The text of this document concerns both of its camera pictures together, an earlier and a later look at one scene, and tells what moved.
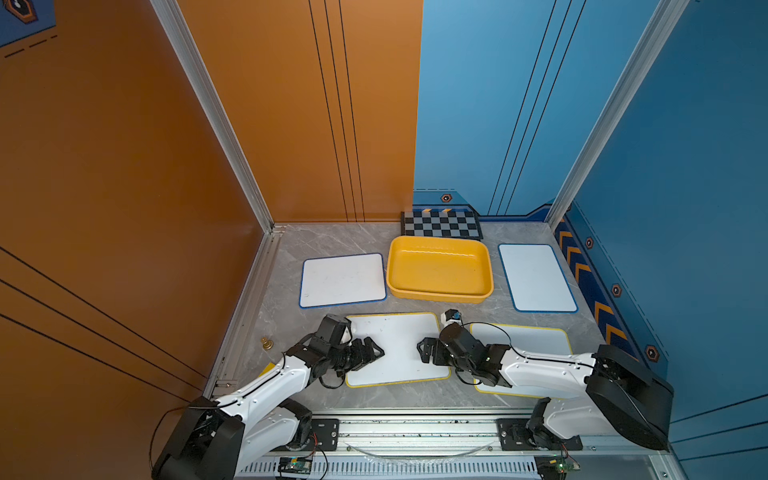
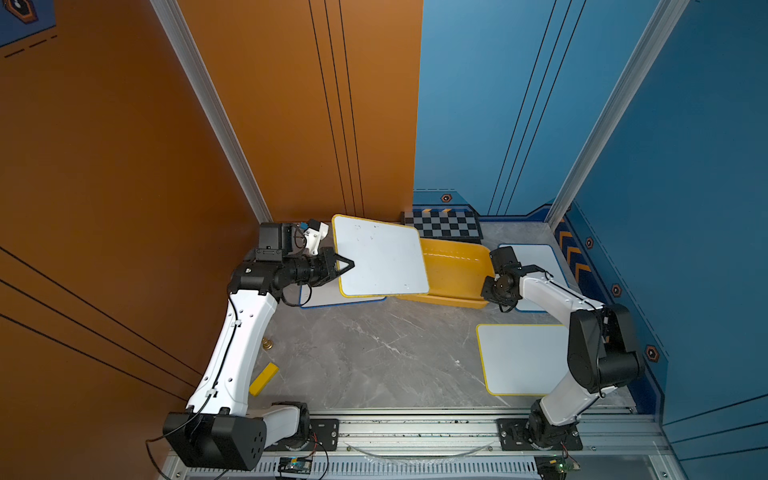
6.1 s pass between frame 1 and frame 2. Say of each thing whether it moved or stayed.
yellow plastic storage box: stayed
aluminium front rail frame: stayed
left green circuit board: stayed
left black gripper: moved
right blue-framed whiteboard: stayed
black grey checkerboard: stayed
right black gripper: moved
